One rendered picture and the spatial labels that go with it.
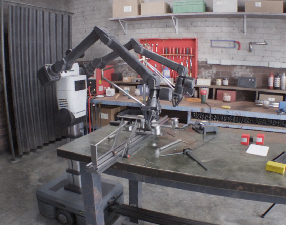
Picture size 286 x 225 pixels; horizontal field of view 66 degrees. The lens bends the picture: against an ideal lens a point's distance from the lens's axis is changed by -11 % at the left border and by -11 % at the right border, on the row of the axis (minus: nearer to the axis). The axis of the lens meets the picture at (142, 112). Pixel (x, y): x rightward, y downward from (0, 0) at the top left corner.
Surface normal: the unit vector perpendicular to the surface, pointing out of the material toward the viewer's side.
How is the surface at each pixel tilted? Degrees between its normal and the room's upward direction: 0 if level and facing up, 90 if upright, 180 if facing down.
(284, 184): 0
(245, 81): 90
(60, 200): 45
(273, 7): 89
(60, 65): 90
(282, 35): 90
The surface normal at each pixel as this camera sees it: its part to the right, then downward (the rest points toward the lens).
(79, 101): 0.92, 0.08
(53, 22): 0.37, 0.19
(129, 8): -0.44, 0.19
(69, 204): -0.28, -0.55
